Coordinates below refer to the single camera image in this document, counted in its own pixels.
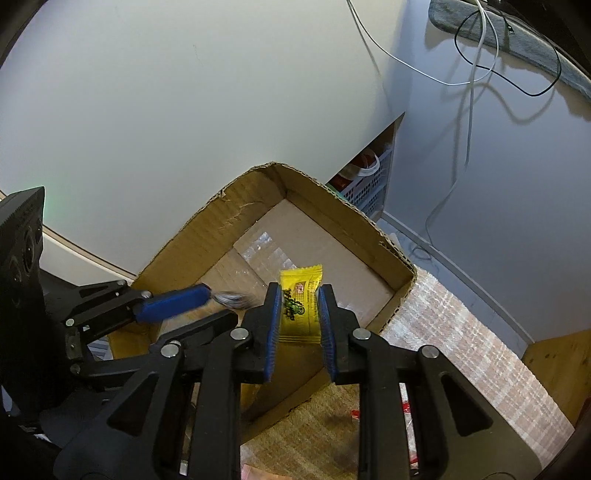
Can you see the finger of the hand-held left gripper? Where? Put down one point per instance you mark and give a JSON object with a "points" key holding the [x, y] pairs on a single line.
{"points": [[175, 302], [184, 332]]}

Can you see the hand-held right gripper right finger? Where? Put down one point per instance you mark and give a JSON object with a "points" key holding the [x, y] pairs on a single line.
{"points": [[327, 341]]}

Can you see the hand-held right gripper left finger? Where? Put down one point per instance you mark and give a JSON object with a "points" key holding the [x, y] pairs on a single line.
{"points": [[273, 332]]}

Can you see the yellow snack packet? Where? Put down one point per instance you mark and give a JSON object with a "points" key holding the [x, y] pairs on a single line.
{"points": [[300, 318]]}

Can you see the silver foil wrapper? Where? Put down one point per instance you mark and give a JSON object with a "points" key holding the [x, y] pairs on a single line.
{"points": [[236, 300]]}

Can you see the brown cardboard box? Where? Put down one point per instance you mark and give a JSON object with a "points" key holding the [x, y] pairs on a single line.
{"points": [[323, 240]]}

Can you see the red white snack packet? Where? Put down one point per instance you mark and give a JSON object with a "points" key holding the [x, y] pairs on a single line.
{"points": [[356, 414], [407, 406]]}

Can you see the plaid blanket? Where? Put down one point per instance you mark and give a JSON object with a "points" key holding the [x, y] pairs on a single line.
{"points": [[461, 332]]}

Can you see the white plastic basket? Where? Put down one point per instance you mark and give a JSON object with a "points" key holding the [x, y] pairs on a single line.
{"points": [[369, 194]]}

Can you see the red brown bag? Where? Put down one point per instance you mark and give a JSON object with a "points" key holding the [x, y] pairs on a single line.
{"points": [[364, 160]]}

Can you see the wooden board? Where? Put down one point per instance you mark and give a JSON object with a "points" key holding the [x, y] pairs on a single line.
{"points": [[563, 369]]}

